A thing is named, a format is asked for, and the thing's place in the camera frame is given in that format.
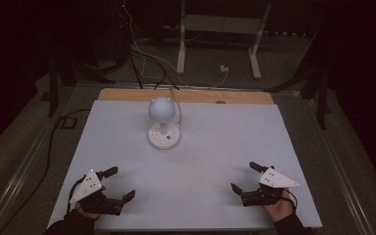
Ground black floor cable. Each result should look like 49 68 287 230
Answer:
0 108 92 234

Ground person's left hand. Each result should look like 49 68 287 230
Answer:
73 185 107 220

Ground metal floor rail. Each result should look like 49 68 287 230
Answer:
302 94 376 235
0 123 58 235

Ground white table mat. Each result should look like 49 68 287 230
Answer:
46 99 324 231

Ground white lamp cable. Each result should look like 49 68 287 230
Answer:
168 85 184 129

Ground black cable bundle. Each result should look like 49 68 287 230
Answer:
126 48 181 91

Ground white floor cable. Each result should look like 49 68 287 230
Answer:
120 0 228 89

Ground black stand legs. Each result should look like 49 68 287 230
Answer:
263 35 334 131
46 48 125 118

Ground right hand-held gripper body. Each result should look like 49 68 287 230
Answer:
241 166 301 208

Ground white metal stand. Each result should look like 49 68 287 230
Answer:
175 0 272 80

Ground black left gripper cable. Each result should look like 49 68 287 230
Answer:
66 176 86 215

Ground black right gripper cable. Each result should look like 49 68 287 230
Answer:
283 187 299 212

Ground person's right hand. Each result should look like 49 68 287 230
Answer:
261 189 297 224

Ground wooden table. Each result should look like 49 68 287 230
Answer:
97 87 275 106

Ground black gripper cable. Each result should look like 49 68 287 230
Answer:
283 187 299 212
66 176 86 215

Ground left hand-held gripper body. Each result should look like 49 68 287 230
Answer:
69 168 125 216

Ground white round desk lamp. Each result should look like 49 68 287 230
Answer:
147 96 181 151

